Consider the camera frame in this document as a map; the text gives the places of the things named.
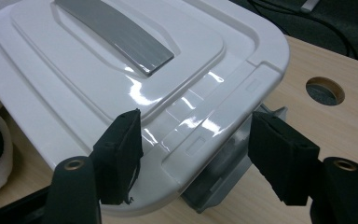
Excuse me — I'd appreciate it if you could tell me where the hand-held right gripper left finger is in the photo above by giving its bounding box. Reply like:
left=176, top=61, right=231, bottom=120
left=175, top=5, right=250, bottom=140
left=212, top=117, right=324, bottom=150
left=91, top=108, right=145, bottom=206

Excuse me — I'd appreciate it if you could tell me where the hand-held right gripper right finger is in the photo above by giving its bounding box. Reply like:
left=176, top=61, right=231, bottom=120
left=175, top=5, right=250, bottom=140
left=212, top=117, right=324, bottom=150
left=247, top=111, right=321, bottom=207

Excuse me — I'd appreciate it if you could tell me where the clear plastic storage box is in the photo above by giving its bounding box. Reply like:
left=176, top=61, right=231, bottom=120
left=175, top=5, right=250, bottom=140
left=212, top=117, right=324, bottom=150
left=180, top=104, right=289, bottom=215

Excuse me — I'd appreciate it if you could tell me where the white storage box lid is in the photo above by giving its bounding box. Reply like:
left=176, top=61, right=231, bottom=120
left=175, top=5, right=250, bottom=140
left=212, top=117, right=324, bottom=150
left=0, top=0, right=291, bottom=218

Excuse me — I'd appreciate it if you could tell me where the black floor cable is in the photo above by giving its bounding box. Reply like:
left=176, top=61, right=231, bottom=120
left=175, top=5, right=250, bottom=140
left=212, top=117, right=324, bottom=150
left=247, top=0, right=358, bottom=61

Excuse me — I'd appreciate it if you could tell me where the white metal stand frame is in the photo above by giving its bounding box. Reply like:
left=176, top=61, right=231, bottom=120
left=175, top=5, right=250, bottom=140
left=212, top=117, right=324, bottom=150
left=300, top=0, right=321, bottom=13

